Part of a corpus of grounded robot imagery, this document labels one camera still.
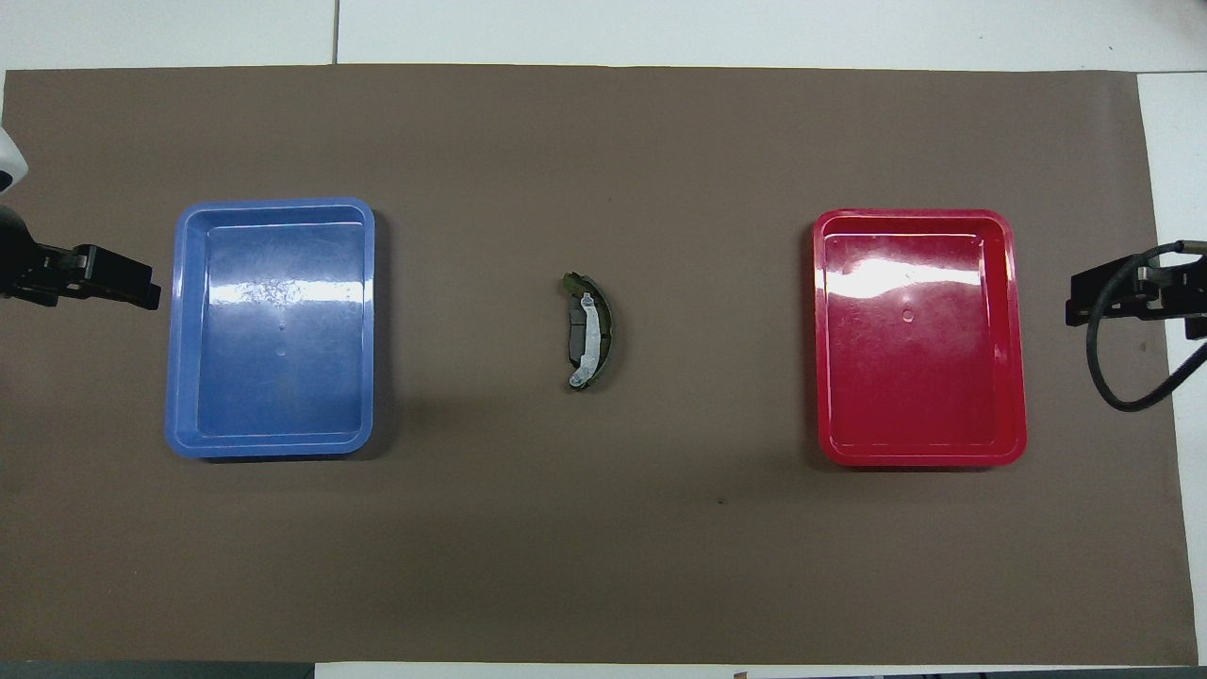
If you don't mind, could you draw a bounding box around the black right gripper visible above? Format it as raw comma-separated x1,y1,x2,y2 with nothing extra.
1066,253,1207,342

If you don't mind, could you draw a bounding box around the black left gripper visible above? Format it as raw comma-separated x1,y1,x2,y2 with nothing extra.
0,202,162,311

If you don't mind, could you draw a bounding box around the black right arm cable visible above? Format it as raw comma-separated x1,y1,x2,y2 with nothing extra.
1084,240,1207,414

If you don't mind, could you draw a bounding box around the red plastic tray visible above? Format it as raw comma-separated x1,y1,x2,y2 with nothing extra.
811,207,1029,469

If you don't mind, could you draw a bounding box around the brown table mat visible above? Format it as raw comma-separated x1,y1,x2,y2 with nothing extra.
0,63,1200,667

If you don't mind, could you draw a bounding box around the blue plastic tray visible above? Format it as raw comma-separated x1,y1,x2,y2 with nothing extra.
165,196,377,459

